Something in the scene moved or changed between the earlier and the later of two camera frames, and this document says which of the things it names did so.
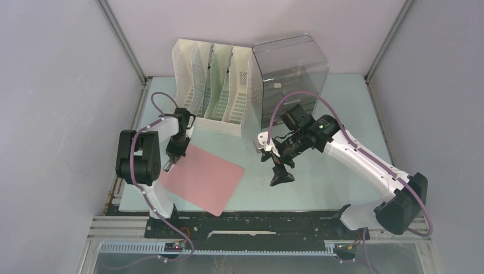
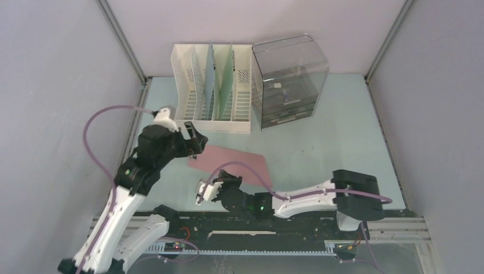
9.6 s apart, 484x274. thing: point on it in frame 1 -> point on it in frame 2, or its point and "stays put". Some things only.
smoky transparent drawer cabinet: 283,66 stays put
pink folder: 204,179 -> 212,157
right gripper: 281,176 -> 228,179
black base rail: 319,225 stays put
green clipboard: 220,65 -> 226,83
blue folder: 200,58 -> 209,78
